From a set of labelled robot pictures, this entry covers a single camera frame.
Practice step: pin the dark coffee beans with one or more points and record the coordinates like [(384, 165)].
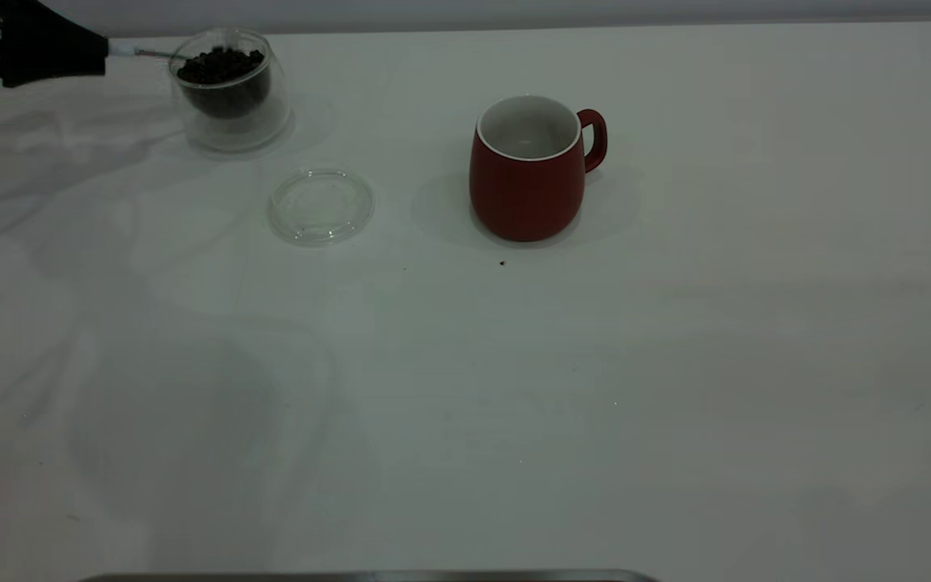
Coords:
[(223, 81)]

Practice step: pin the red ceramic mug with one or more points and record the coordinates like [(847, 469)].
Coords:
[(526, 194)]

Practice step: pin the clear glass lid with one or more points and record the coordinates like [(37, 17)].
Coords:
[(320, 206)]

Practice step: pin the clear glass jar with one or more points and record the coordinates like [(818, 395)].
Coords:
[(239, 137)]

